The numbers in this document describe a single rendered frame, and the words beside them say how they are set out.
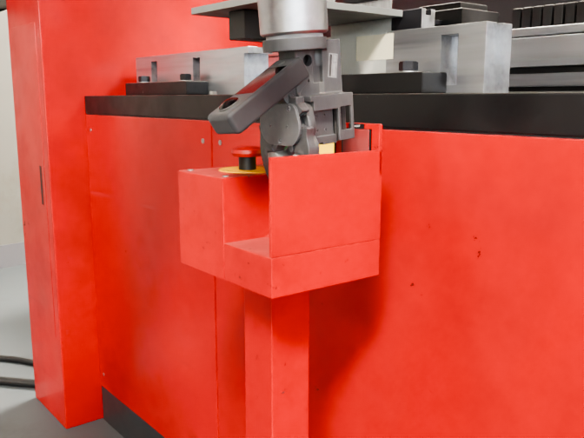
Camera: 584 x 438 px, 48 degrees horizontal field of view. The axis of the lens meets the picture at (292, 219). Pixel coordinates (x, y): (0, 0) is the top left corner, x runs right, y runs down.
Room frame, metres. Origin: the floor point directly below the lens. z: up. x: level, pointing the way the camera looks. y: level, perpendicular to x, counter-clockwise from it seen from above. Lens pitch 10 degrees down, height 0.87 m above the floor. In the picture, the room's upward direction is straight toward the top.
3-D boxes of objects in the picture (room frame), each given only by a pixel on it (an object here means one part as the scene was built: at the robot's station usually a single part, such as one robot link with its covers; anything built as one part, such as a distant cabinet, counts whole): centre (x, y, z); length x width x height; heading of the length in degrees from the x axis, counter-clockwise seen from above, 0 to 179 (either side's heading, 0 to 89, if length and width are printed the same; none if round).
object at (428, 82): (1.05, -0.10, 0.89); 0.30 x 0.05 x 0.03; 39
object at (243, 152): (0.83, 0.06, 0.79); 0.04 x 0.04 x 0.04
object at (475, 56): (1.08, -0.16, 0.92); 0.39 x 0.06 x 0.10; 39
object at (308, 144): (0.73, -0.01, 0.81); 0.05 x 0.02 x 0.09; 38
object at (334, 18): (1.03, -0.01, 1.00); 0.26 x 0.18 x 0.01; 129
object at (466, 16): (1.22, -0.24, 1.01); 0.26 x 0.12 x 0.05; 129
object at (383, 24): (1.12, -0.11, 0.99); 0.14 x 0.01 x 0.03; 39
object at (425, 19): (1.10, -0.14, 0.99); 0.20 x 0.03 x 0.03; 39
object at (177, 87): (1.55, 0.30, 0.89); 0.30 x 0.05 x 0.03; 39
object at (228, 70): (1.55, 0.22, 0.92); 0.50 x 0.06 x 0.10; 39
